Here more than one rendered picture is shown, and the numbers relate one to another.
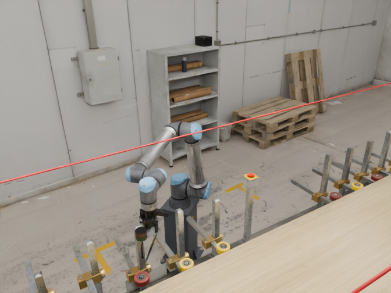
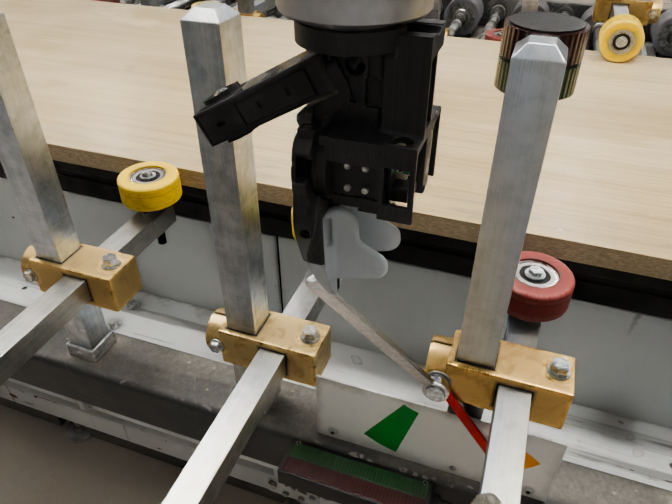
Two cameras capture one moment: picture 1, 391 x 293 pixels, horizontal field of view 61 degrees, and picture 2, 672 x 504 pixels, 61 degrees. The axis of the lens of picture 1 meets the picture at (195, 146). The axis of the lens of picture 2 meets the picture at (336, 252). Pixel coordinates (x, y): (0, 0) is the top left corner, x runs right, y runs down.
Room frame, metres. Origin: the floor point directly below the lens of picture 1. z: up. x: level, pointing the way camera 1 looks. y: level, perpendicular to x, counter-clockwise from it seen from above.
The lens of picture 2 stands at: (1.76, 0.52, 1.28)
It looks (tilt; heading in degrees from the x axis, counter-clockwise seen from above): 37 degrees down; 230
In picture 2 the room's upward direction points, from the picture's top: straight up
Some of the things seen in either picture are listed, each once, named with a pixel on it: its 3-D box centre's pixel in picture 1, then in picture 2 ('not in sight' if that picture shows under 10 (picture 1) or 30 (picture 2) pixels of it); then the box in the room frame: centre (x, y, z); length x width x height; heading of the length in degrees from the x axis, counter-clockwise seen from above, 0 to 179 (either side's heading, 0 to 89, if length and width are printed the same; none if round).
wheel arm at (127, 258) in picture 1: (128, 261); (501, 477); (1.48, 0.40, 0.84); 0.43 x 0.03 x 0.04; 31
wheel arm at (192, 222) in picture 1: (205, 236); (58, 307); (1.69, -0.05, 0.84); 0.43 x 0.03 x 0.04; 31
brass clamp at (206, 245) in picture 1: (212, 240); (80, 271); (1.65, -0.10, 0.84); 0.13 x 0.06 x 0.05; 121
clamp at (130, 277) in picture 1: (138, 272); (497, 373); (1.39, 0.33, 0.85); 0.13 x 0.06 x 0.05; 121
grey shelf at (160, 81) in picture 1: (185, 104); not in sight; (4.55, 0.12, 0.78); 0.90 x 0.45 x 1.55; 127
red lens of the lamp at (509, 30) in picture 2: (141, 232); (543, 38); (1.36, 0.29, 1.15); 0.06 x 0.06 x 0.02
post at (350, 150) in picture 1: (345, 174); not in sight; (2.30, -1.19, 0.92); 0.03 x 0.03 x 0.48; 31
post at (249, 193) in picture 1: (248, 214); not in sight; (1.79, -0.34, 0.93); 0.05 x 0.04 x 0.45; 121
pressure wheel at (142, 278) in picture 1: (142, 283); (525, 310); (1.30, 0.30, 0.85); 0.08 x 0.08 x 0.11
